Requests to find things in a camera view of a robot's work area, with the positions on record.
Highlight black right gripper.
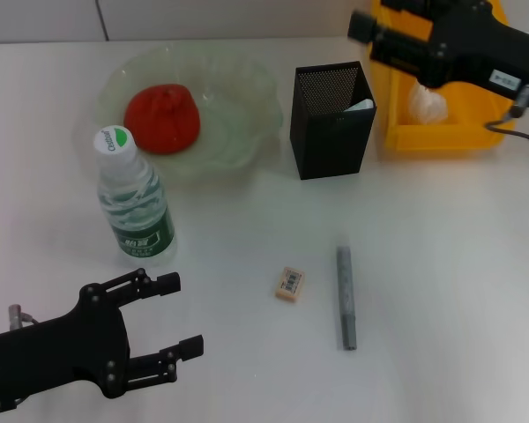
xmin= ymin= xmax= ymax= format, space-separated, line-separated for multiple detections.
xmin=346 ymin=0 xmax=529 ymax=114

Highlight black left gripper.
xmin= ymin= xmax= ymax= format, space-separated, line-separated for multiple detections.
xmin=0 ymin=267 xmax=205 ymax=409

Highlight white paper ball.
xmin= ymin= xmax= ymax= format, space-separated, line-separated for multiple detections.
xmin=407 ymin=78 xmax=450 ymax=125

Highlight clear green-label water bottle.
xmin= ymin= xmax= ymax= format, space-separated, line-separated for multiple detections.
xmin=93 ymin=124 xmax=178 ymax=265

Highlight beige eraser with barcode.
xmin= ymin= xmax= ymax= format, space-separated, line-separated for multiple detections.
xmin=274 ymin=265 xmax=307 ymax=303

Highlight grey marker pen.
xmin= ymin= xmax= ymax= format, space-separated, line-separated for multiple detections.
xmin=336 ymin=245 xmax=359 ymax=352

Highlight red tomato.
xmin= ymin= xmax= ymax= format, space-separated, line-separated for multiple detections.
xmin=123 ymin=84 xmax=202 ymax=155

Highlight black mesh pen holder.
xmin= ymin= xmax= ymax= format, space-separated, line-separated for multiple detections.
xmin=289 ymin=61 xmax=378 ymax=181

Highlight pale green glass fruit plate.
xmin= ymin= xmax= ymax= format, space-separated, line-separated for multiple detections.
xmin=94 ymin=43 xmax=283 ymax=186

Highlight yellow plastic bin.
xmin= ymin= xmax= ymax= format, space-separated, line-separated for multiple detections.
xmin=368 ymin=0 xmax=528 ymax=153

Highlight right wrist cable with plug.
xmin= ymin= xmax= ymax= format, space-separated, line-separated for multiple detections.
xmin=484 ymin=83 xmax=529 ymax=149

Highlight wrist cable with plug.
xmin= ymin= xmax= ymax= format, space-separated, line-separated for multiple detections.
xmin=7 ymin=303 xmax=41 ymax=330
xmin=484 ymin=83 xmax=529 ymax=149

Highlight left wrist cable with plug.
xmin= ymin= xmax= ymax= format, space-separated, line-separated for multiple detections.
xmin=7 ymin=303 xmax=41 ymax=330

